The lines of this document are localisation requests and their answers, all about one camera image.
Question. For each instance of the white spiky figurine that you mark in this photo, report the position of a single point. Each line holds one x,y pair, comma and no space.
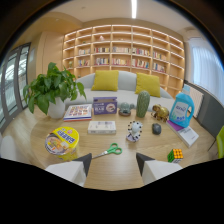
134,130

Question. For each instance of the wooden bookshelf with books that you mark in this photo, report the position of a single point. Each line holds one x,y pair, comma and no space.
123,53

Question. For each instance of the green potted plant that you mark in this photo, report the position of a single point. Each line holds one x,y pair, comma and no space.
51,90

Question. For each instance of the yellow instant noodle bowl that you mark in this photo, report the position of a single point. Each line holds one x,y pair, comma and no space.
62,141

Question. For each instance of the purple box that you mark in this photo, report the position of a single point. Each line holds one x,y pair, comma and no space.
104,106

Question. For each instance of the colourful picture book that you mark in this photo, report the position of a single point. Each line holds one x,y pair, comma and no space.
78,112

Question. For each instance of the tall green cactus ornament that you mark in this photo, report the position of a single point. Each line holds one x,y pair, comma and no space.
143,104

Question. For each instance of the light grey sofa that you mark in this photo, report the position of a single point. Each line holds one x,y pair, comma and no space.
126,90

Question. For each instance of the white curtain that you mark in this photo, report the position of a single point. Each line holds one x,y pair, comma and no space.
205,71

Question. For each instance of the green chair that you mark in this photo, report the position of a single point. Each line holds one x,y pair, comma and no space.
220,141

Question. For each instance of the Rubik's cube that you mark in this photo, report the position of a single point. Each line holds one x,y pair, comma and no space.
175,155

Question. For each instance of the white chair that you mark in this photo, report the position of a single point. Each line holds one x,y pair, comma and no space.
8,148

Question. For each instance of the gold elephant figurine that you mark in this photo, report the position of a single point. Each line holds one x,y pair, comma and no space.
160,112

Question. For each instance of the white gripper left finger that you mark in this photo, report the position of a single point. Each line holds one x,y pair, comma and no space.
70,170

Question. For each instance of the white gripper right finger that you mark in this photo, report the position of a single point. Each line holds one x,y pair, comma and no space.
156,169

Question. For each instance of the small round cactus ornament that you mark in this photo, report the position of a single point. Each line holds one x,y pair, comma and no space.
125,108

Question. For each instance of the blue detergent bottle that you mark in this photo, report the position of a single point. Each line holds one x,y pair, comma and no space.
181,108

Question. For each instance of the small dark grey stone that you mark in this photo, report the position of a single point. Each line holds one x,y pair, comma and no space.
156,128

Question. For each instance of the white flat box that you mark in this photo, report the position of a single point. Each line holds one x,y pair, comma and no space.
101,127

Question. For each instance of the ceiling light strip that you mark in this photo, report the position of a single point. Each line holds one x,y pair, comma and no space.
133,8

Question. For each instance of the white and purple book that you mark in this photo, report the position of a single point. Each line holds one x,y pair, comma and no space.
185,134

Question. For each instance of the yellow cushion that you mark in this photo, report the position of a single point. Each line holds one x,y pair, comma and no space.
148,84
105,80

